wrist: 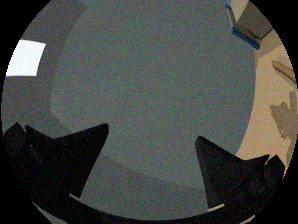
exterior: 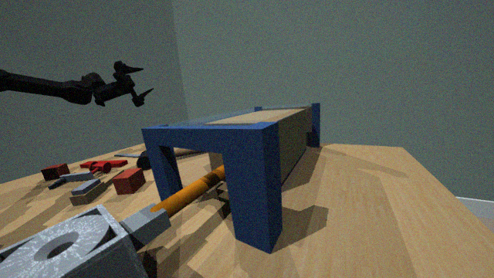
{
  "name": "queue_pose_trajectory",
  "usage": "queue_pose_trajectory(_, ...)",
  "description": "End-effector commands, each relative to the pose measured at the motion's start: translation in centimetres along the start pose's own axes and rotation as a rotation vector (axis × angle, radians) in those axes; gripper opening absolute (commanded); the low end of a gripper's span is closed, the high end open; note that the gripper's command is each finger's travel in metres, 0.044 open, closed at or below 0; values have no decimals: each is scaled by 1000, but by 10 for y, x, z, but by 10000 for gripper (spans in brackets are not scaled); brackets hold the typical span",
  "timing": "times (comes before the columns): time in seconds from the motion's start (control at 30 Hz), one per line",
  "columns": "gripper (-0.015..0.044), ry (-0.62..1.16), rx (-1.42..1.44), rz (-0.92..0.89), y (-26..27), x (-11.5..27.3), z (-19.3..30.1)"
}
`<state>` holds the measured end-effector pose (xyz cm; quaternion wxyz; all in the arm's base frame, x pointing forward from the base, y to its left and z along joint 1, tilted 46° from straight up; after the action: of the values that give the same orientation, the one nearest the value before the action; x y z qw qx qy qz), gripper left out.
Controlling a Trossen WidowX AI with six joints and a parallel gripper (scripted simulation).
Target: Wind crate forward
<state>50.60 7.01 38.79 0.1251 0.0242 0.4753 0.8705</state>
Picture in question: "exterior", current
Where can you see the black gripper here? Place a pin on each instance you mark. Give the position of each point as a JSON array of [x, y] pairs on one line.
[[137, 100]]

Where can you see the wooden-handled mallet with black head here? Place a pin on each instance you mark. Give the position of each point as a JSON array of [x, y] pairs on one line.
[[143, 161]]

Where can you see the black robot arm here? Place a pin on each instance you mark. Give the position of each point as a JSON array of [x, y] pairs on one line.
[[79, 92]]

